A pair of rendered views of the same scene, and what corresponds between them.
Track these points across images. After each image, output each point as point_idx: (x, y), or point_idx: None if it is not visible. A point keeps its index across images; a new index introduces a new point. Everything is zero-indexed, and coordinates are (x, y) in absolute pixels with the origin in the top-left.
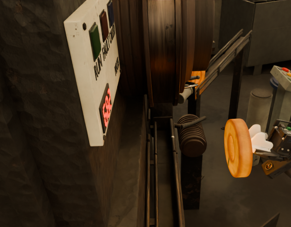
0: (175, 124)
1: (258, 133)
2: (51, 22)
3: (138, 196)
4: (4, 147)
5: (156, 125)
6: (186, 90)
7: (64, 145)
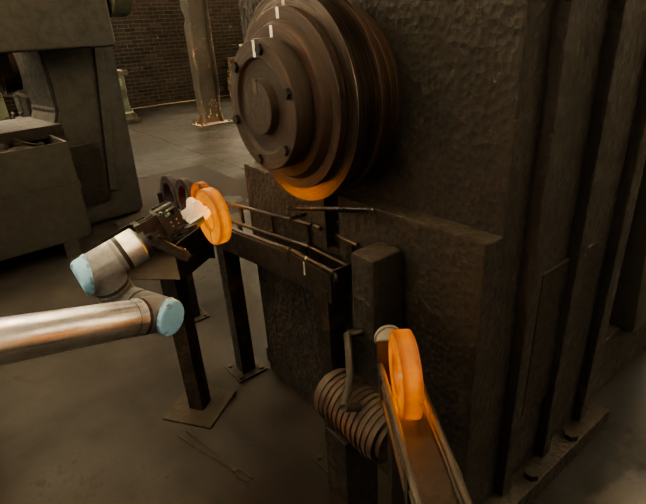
0: (357, 328)
1: (192, 197)
2: None
3: (255, 168)
4: None
5: (345, 264)
6: (384, 339)
7: None
